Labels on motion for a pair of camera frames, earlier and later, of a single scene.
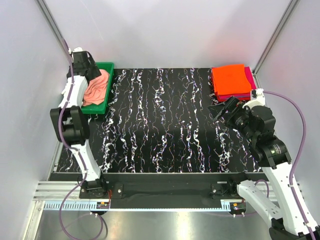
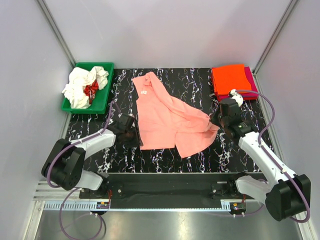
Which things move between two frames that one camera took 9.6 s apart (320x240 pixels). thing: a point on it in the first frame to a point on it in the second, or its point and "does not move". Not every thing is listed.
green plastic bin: [101, 108] does not move
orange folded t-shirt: [230, 79] does not move
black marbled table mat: [158, 121] does not move
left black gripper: [95, 72] to [137, 139]
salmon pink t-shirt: [95, 91] to [165, 122]
